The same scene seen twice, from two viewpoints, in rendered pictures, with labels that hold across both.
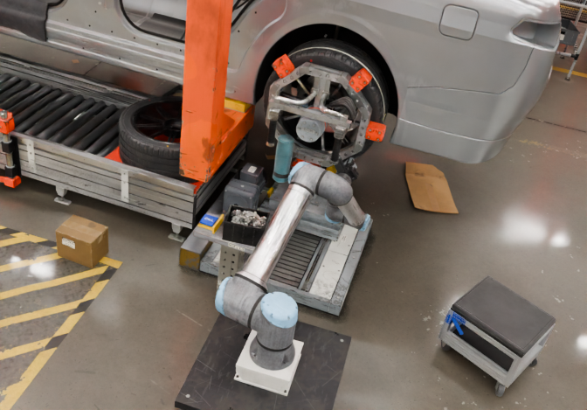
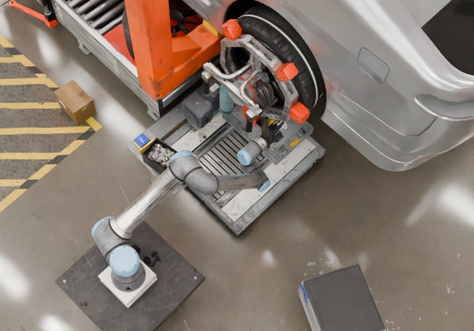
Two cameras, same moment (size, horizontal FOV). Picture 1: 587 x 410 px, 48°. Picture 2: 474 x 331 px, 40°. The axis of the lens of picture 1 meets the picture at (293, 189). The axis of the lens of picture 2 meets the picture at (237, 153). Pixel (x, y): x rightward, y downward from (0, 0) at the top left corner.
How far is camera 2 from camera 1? 213 cm
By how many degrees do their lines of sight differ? 34
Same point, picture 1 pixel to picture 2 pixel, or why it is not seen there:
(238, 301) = (101, 242)
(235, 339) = not seen: hidden behind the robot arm
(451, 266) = (372, 219)
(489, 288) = (348, 277)
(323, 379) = (161, 305)
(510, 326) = (336, 320)
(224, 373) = (96, 273)
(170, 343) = (101, 213)
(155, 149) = not seen: hidden behind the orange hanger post
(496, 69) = (402, 117)
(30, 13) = not seen: outside the picture
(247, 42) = not seen: outside the picture
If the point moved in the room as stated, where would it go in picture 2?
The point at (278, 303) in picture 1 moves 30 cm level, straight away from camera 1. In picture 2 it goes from (123, 257) to (157, 213)
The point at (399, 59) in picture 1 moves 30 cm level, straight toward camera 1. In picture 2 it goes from (326, 65) to (289, 104)
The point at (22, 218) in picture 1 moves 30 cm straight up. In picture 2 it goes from (49, 58) to (39, 33)
